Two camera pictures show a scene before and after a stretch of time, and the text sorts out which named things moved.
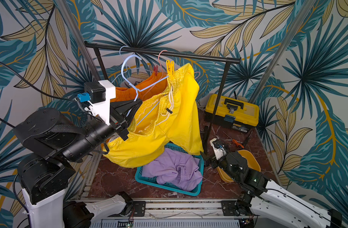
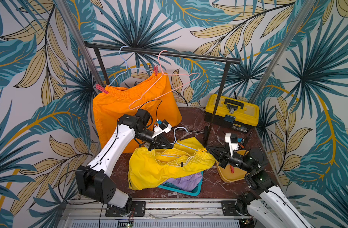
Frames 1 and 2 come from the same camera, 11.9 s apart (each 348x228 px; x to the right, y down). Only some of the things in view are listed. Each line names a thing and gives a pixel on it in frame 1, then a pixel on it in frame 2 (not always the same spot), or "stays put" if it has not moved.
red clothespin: x=156 y=69 stays put
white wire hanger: x=137 y=91 → x=175 y=141
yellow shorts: x=169 y=115 → x=152 y=168
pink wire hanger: x=158 y=60 → x=145 y=91
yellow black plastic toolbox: x=232 y=113 stays put
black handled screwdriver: x=248 y=138 stays put
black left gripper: x=120 y=118 → x=156 y=142
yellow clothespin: x=170 y=67 → x=204 y=150
